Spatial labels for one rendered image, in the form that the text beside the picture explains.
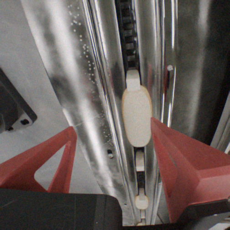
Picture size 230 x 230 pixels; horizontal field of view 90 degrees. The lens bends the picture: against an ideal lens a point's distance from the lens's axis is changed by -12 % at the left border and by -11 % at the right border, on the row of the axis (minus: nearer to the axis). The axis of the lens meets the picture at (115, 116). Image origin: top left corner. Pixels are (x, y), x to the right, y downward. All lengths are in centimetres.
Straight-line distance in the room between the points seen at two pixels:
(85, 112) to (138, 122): 7
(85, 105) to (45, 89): 9
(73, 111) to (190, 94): 16
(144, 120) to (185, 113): 8
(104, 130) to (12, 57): 17
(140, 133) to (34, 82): 17
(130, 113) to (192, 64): 10
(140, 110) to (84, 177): 28
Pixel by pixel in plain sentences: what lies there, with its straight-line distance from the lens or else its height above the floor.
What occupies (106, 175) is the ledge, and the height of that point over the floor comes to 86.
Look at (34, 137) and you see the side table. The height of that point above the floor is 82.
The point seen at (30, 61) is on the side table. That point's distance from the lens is 22.
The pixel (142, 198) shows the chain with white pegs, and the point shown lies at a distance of 34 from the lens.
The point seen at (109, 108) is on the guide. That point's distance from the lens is 15.
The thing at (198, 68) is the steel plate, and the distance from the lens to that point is 19.
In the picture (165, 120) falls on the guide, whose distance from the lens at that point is 16.
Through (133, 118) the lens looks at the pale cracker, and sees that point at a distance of 16.
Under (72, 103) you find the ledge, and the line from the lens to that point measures 16.
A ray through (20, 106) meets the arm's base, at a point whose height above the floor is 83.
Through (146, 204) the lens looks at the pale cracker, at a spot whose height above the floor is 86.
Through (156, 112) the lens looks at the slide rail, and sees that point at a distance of 17.
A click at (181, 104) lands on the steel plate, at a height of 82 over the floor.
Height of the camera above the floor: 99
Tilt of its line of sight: 54 degrees down
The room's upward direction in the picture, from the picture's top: 171 degrees counter-clockwise
